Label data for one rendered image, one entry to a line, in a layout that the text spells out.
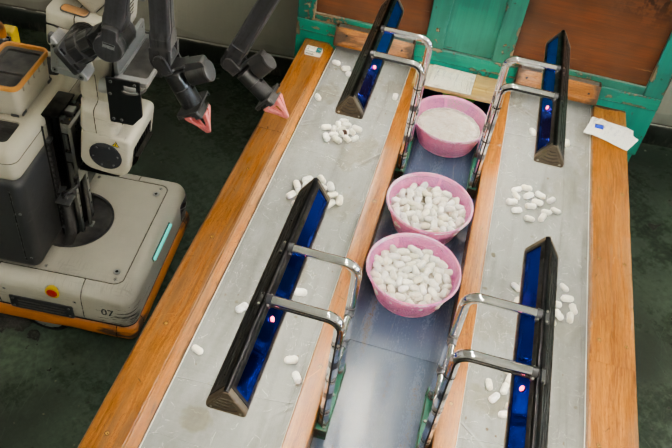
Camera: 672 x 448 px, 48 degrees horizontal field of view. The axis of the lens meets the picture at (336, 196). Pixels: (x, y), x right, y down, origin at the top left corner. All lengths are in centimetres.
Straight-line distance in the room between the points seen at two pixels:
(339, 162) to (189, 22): 183
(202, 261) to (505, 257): 87
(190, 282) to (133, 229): 85
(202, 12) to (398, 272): 224
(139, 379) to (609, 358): 118
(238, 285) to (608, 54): 155
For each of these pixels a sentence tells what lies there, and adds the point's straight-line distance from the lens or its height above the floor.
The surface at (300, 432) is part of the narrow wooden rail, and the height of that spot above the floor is 76.
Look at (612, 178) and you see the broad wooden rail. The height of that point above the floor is 76.
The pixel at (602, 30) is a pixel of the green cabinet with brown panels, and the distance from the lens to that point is 283.
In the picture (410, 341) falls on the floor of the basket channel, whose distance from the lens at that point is 210.
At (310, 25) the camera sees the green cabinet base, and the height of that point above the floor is 82.
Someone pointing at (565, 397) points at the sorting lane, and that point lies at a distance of 204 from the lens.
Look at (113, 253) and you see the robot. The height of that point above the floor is 28.
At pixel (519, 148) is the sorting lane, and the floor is 74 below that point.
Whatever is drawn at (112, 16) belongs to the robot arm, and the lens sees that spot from 199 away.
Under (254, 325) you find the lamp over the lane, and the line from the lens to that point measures 153.
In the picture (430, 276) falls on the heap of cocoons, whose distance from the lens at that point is 219.
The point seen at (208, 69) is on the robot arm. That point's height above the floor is 120.
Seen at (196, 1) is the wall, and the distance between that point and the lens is 401.
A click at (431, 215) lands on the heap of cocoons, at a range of 235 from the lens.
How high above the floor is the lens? 234
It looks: 43 degrees down
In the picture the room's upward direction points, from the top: 8 degrees clockwise
